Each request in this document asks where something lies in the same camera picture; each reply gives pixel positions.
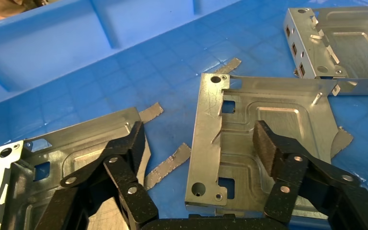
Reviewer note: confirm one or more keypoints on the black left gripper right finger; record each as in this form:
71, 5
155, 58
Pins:
285, 165

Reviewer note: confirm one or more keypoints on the blue plastic bin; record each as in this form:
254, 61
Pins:
76, 79

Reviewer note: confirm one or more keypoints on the grey tape piece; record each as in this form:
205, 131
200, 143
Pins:
168, 165
228, 65
342, 142
151, 112

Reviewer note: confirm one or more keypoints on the brown cardboard box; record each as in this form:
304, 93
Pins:
0, 9

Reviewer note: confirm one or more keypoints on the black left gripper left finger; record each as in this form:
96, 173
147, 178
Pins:
120, 171

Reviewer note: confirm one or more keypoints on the silver sheet metal bracket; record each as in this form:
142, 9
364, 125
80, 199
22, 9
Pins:
234, 143
349, 47
85, 139

